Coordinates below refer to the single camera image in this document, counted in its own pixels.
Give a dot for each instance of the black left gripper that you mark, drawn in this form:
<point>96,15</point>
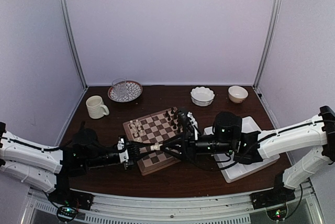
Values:
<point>133,159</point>

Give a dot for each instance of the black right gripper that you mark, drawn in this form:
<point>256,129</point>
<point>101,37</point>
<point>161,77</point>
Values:
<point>187,144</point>

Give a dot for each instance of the white chess knight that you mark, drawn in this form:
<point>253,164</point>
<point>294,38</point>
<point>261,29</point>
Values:
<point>134,129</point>

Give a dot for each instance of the white chess queen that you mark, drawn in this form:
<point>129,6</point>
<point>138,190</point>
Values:
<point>155,147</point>

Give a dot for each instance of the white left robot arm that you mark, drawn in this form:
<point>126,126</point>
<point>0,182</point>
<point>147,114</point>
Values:
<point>49,168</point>

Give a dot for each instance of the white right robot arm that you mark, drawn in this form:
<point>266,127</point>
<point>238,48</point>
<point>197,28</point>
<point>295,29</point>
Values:
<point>316,132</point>

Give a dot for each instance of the dark chess pieces row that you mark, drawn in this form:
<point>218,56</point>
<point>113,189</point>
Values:
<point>173,120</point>

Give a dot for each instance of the wooden chess board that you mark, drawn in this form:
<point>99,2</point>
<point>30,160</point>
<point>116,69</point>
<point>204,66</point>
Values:
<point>155,129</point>

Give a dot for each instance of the white plastic divided tray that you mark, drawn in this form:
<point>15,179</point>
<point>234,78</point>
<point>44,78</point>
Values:
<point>240,171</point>

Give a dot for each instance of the cream ceramic mug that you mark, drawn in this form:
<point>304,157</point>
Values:
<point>96,107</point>

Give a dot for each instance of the cream round bowl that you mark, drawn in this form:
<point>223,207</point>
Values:
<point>237,94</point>

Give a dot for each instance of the white scalloped bowl black rim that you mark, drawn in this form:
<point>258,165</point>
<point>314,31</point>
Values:
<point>202,96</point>

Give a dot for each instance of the clear drinking glass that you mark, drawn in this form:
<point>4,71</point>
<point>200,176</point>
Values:
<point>119,87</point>

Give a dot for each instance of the patterned brown rim plate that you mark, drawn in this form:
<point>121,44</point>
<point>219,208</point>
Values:
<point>134,90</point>

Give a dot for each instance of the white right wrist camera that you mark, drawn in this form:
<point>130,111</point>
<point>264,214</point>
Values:
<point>189,123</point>

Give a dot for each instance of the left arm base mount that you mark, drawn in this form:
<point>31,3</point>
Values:
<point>67,201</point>

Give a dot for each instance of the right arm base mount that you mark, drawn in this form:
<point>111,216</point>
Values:
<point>275,200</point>

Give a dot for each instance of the right aluminium frame post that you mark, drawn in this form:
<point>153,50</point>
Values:
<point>276,7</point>

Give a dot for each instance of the aluminium frame post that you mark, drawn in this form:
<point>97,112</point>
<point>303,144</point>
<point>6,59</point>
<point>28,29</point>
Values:
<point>71,42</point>
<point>276,7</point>

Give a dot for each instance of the left aluminium frame post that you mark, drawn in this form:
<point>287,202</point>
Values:
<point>71,42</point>

